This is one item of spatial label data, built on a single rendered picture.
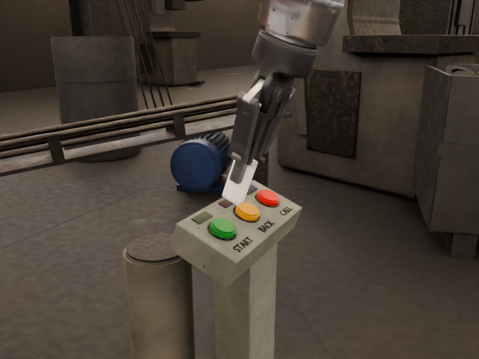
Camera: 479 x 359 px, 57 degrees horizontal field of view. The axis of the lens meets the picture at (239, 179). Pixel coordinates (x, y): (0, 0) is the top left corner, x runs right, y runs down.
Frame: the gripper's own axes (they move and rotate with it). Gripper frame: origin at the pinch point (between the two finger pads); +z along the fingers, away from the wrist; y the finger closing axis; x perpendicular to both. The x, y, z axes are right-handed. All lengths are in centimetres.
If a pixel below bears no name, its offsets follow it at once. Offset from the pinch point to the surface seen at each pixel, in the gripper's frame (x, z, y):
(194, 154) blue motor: -87, 77, -138
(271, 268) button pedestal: 7.0, 17.5, -9.9
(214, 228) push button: -0.4, 8.1, 1.7
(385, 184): 5, 63, -197
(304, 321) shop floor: 12, 69, -64
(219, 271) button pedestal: 3.7, 11.9, 4.6
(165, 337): -2.9, 34.6, 0.9
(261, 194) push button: -0.8, 7.9, -13.9
